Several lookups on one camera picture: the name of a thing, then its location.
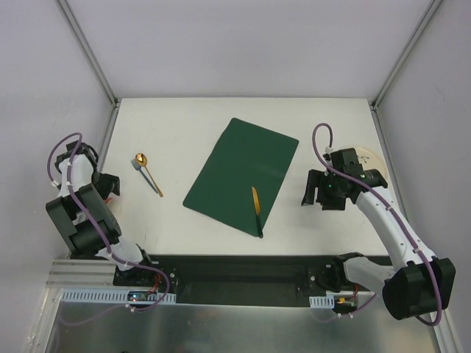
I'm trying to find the left aluminium frame post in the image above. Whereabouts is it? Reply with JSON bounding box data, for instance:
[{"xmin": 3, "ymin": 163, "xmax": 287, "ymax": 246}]
[{"xmin": 54, "ymin": 0, "xmax": 118, "ymax": 107}]

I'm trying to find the white cable duct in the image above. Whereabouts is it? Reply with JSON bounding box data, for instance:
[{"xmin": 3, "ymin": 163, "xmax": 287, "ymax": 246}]
[
  {"xmin": 309, "ymin": 295, "xmax": 335, "ymax": 309},
  {"xmin": 62, "ymin": 288, "xmax": 177, "ymax": 305}
]

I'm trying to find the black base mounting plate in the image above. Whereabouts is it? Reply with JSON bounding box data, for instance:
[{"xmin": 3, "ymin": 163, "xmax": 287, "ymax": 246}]
[{"xmin": 113, "ymin": 252, "xmax": 360, "ymax": 307}]

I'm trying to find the gold knife black handle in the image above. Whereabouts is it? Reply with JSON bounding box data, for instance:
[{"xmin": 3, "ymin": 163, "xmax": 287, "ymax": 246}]
[{"xmin": 252, "ymin": 186, "xmax": 263, "ymax": 238}]

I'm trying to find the cream and blue plate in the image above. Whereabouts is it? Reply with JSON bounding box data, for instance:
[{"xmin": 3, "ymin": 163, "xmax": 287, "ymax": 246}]
[{"xmin": 354, "ymin": 146, "xmax": 389, "ymax": 180}]

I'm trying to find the left white cable duct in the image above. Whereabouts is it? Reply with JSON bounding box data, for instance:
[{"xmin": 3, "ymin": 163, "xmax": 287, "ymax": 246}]
[{"xmin": 62, "ymin": 288, "xmax": 177, "ymax": 305}]

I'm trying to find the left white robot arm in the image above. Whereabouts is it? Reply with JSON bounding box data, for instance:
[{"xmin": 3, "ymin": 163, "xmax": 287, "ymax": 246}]
[{"xmin": 46, "ymin": 140, "xmax": 156, "ymax": 286}]

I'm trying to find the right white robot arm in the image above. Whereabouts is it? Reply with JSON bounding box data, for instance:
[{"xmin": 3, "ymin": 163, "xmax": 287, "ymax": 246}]
[{"xmin": 301, "ymin": 148, "xmax": 456, "ymax": 320}]

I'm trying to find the right white cable duct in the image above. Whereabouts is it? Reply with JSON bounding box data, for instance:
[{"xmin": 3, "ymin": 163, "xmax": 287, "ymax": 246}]
[{"xmin": 309, "ymin": 295, "xmax": 335, "ymax": 309}]

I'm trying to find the gold spoon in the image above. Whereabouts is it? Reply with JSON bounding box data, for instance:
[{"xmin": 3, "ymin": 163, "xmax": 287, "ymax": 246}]
[{"xmin": 135, "ymin": 153, "xmax": 163, "ymax": 197}]

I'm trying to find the right aluminium frame post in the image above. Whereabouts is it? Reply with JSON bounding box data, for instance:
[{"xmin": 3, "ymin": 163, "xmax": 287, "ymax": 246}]
[{"xmin": 370, "ymin": 0, "xmax": 445, "ymax": 111}]

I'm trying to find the dark green placemat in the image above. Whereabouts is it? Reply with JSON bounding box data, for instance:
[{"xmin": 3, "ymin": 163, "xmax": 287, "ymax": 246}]
[{"xmin": 183, "ymin": 118, "xmax": 299, "ymax": 238}]

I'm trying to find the blue fork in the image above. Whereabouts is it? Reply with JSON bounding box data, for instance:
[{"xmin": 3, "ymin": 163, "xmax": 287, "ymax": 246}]
[{"xmin": 131, "ymin": 158, "xmax": 157, "ymax": 193}]

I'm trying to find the aluminium rail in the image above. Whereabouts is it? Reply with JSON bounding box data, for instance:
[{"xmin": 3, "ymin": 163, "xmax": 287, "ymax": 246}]
[{"xmin": 46, "ymin": 259, "xmax": 115, "ymax": 288}]

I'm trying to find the aluminium frame post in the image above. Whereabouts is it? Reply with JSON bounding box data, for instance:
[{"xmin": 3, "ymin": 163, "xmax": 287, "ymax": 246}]
[
  {"xmin": 370, "ymin": 0, "xmax": 445, "ymax": 111},
  {"xmin": 54, "ymin": 0, "xmax": 118, "ymax": 107}
]

